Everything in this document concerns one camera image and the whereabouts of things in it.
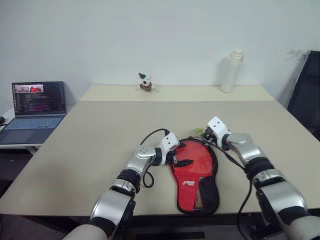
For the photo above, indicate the small plush dog toy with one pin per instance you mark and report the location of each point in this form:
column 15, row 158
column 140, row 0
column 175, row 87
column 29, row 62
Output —
column 145, row 82

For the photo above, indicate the white side table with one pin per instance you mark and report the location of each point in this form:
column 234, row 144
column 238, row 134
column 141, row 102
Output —
column 20, row 148

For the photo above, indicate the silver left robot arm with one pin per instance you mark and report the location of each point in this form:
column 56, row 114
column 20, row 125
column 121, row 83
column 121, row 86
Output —
column 117, row 200

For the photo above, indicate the black office chair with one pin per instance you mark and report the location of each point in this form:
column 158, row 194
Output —
column 306, row 100

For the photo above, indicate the grey open laptop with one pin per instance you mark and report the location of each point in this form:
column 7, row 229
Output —
column 32, row 120

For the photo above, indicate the red and black paddle case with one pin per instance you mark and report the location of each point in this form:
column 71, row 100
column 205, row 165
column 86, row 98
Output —
column 190, row 185

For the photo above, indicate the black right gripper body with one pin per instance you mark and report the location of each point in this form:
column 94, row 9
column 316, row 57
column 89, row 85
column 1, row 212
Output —
column 209, row 138

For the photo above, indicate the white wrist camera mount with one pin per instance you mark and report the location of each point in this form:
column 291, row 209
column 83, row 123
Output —
column 218, row 127
column 168, row 143

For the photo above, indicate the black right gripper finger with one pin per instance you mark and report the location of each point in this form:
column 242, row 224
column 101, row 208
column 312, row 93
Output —
column 203, row 136

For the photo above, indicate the black object beside laptop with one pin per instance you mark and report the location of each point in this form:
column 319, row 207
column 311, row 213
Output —
column 1, row 120

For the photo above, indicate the white water bottle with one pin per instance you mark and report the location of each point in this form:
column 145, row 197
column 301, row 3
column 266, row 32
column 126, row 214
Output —
column 229, row 73

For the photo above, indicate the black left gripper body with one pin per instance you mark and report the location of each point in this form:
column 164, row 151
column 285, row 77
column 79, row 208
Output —
column 173, row 158

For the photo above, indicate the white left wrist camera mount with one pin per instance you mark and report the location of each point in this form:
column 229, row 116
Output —
column 168, row 143

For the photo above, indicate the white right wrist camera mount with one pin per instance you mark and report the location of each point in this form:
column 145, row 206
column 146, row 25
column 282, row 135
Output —
column 218, row 127

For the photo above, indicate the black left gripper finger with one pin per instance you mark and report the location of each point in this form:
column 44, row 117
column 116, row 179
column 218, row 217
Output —
column 187, row 161
column 182, row 164

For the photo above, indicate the black table frame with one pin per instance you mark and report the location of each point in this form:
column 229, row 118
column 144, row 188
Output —
column 187, row 221

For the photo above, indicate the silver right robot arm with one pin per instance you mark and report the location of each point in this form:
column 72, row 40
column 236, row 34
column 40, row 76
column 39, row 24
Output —
column 275, row 190

